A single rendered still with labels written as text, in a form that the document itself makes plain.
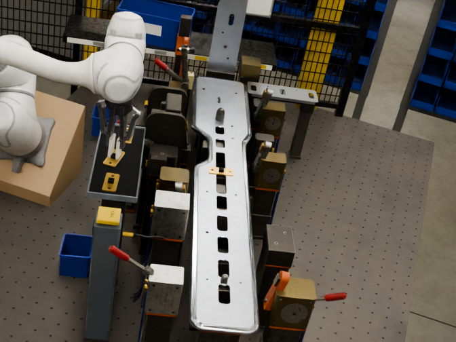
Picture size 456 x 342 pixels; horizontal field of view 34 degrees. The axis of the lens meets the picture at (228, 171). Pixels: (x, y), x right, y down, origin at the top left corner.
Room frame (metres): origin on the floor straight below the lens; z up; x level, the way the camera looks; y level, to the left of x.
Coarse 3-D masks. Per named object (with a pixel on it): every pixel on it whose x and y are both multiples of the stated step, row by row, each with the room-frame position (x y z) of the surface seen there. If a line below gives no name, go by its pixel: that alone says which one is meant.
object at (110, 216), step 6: (102, 210) 1.56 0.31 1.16; (108, 210) 1.56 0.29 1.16; (114, 210) 1.57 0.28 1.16; (120, 210) 1.57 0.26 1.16; (102, 216) 1.53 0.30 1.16; (108, 216) 1.54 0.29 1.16; (114, 216) 1.54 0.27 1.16; (96, 222) 1.52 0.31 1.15; (102, 222) 1.52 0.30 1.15; (108, 222) 1.52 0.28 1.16; (114, 222) 1.52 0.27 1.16
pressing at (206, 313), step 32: (192, 96) 2.54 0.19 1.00; (224, 96) 2.60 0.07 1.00; (192, 128) 2.32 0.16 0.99; (224, 128) 2.36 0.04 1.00; (192, 192) 1.94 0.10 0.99; (192, 224) 1.78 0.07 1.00; (192, 256) 1.63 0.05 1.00; (224, 256) 1.66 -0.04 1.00; (192, 288) 1.50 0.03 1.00; (192, 320) 1.39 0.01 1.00; (224, 320) 1.41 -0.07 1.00; (256, 320) 1.44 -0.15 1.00
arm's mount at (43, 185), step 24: (48, 96) 2.34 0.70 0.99; (72, 120) 2.28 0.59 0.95; (48, 144) 2.22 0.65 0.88; (72, 144) 2.23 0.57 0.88; (0, 168) 2.14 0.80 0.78; (24, 168) 2.15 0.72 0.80; (48, 168) 2.15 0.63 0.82; (72, 168) 2.25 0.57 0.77; (24, 192) 2.10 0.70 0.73; (48, 192) 2.09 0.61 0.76
